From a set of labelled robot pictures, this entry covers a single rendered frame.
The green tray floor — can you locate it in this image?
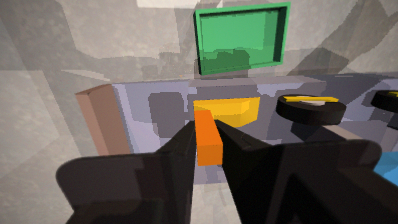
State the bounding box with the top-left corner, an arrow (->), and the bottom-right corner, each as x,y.
199,10 -> 278,71

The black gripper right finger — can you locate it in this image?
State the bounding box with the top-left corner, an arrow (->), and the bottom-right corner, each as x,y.
214,119 -> 382,224

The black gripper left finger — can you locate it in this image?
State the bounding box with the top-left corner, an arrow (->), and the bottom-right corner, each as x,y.
56,121 -> 196,224

